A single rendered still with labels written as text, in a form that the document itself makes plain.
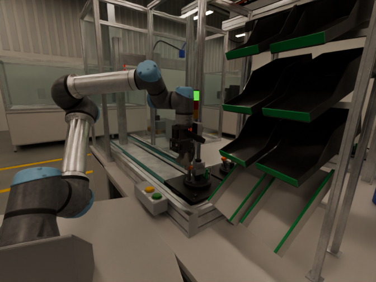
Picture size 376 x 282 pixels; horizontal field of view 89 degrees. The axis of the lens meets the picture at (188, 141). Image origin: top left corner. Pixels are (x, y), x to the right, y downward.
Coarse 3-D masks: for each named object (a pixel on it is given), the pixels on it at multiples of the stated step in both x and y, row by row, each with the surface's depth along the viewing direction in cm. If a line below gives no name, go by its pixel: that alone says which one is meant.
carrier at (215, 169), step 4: (228, 160) 121; (220, 164) 119; (228, 164) 113; (232, 164) 107; (208, 168) 112; (212, 168) 113; (216, 168) 113; (220, 168) 108; (228, 168) 108; (208, 172) 107; (212, 172) 107; (216, 172) 107; (220, 172) 107; (224, 172) 104; (228, 172) 103; (216, 176) 103; (220, 176) 102; (224, 176) 103; (220, 180) 100
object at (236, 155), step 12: (252, 120) 72; (264, 120) 75; (276, 120) 75; (288, 120) 62; (240, 132) 71; (252, 132) 74; (264, 132) 71; (276, 132) 61; (228, 144) 70; (240, 144) 70; (252, 144) 67; (264, 144) 65; (276, 144) 62; (228, 156) 64; (240, 156) 64; (252, 156) 58
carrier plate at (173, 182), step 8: (184, 176) 102; (208, 176) 102; (168, 184) 93; (176, 184) 93; (216, 184) 94; (184, 192) 85; (192, 192) 86; (200, 192) 86; (208, 192) 86; (192, 200) 79; (200, 200) 80
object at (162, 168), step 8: (152, 152) 152; (160, 152) 147; (136, 160) 130; (144, 160) 139; (152, 160) 139; (160, 160) 139; (168, 160) 132; (144, 168) 116; (152, 168) 124; (160, 168) 124; (168, 168) 125; (176, 168) 126; (160, 176) 113; (168, 176) 113; (176, 176) 114; (184, 200) 84
